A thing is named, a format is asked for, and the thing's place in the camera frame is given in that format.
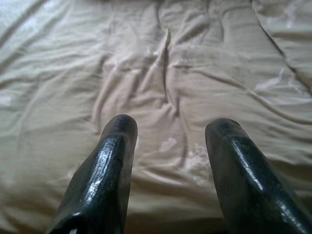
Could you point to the beige floral bed sheet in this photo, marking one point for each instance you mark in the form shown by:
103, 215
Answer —
73, 73

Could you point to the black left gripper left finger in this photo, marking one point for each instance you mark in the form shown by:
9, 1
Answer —
102, 185

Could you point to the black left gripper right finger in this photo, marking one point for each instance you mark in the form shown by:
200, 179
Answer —
248, 190

